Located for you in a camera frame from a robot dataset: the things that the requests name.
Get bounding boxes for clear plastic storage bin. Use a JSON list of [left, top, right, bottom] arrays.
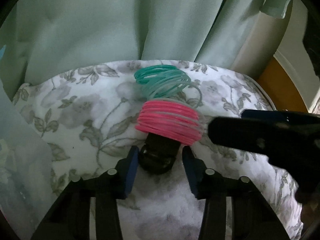
[[1, 89, 53, 239]]

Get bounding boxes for green curtain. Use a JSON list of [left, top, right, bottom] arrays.
[[1, 0, 291, 97]]

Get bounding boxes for teal bangle stack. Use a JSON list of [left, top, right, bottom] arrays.
[[134, 64, 202, 108]]

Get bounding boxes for black small clip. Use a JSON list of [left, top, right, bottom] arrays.
[[138, 133, 181, 175]]

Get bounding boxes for white bed headboard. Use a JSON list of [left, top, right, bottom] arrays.
[[231, 0, 319, 112]]

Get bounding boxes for pink bangle stack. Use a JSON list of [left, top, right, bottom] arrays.
[[135, 99, 204, 146]]

